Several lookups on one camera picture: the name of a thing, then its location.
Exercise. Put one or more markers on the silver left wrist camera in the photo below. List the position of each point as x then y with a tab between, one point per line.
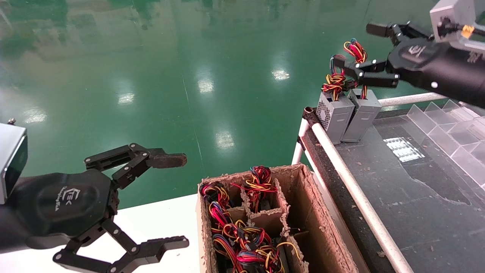
11	163

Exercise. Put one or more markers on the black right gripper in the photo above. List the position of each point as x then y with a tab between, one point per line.
435	68

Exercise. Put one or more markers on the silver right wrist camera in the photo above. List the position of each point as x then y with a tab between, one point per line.
454	19

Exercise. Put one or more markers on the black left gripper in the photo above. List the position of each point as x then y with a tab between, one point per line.
64	204

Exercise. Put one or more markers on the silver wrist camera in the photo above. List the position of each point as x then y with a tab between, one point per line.
454	19
11	163

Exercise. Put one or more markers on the worn brown cardboard box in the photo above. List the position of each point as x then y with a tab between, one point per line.
318	227

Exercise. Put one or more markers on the clear acrylic divider tray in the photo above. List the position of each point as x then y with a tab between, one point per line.
462	159

